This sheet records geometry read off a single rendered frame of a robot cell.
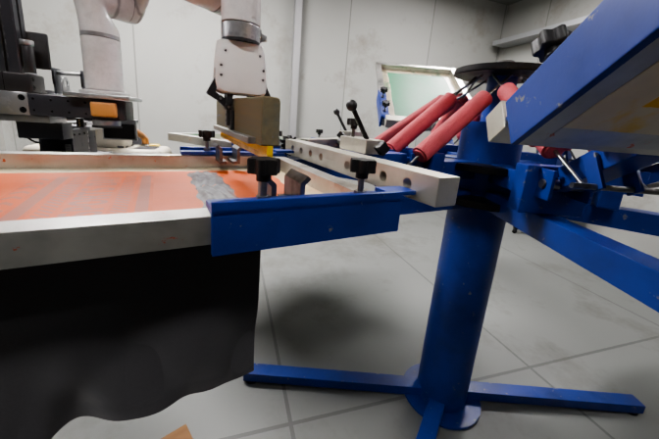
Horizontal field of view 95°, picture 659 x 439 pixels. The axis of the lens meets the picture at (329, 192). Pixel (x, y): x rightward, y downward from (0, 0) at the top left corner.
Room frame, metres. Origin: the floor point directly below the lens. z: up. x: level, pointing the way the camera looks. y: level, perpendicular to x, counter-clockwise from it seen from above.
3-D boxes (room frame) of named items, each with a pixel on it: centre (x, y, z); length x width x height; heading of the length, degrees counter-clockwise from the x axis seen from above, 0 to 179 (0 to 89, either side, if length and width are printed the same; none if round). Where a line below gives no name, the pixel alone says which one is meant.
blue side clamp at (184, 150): (0.92, 0.30, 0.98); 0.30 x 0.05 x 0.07; 120
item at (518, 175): (1.08, -0.55, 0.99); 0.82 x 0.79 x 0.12; 120
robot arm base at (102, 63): (0.95, 0.70, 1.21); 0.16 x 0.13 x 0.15; 19
